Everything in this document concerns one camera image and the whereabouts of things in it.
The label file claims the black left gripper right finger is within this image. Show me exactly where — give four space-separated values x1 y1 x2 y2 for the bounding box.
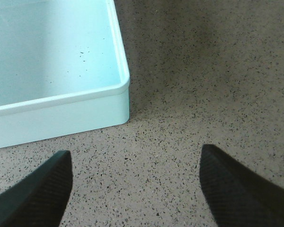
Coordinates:
199 144 284 227

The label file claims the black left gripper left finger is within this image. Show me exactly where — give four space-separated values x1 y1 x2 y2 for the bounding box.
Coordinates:
0 150 73 227

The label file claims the light blue storage box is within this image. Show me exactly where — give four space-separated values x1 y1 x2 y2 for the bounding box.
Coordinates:
0 0 130 148

